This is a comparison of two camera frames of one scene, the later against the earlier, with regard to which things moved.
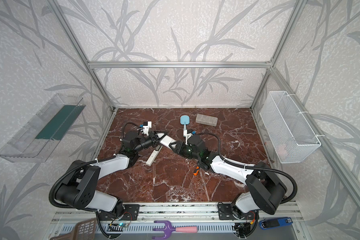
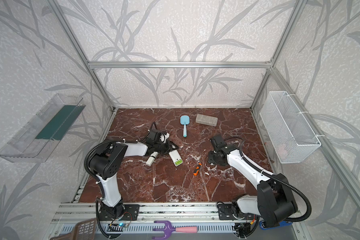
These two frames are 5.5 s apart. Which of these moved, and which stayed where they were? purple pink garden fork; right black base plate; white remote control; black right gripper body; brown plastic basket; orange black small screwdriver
Moved: white remote control; black right gripper body
Stayed: brown plastic basket; right black base plate; orange black small screwdriver; purple pink garden fork
